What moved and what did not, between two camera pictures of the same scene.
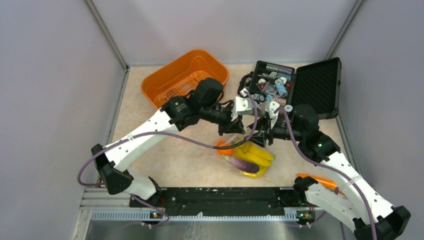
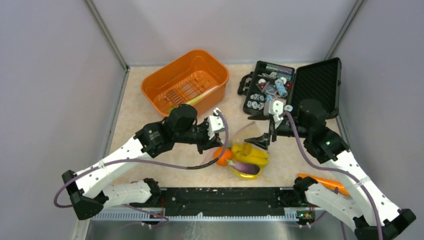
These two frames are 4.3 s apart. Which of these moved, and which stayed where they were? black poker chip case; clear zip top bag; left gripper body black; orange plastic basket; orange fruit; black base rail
Moved: clear zip top bag; orange fruit; left gripper body black
Stayed: black base rail; orange plastic basket; black poker chip case
